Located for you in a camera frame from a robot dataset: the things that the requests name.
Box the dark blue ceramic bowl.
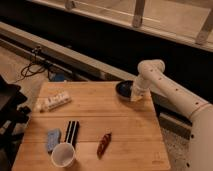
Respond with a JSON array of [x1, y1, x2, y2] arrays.
[[115, 80, 133, 101]]

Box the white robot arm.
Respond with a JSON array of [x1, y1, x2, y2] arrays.
[[131, 59, 213, 171]]

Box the black white striped block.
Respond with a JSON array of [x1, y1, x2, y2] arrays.
[[65, 121, 79, 146]]

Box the blue object behind table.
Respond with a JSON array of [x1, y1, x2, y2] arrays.
[[50, 74, 65, 82]]

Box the blue sponge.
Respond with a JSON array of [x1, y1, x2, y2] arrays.
[[46, 129, 61, 153]]

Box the white plastic cup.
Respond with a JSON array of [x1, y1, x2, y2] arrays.
[[51, 142, 76, 168]]

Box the white pill organizer box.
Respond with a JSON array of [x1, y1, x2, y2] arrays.
[[35, 91, 71, 112]]

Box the black chair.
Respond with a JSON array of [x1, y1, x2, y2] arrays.
[[0, 75, 31, 168]]

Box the black cable on floor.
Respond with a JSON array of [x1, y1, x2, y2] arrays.
[[14, 46, 54, 83]]

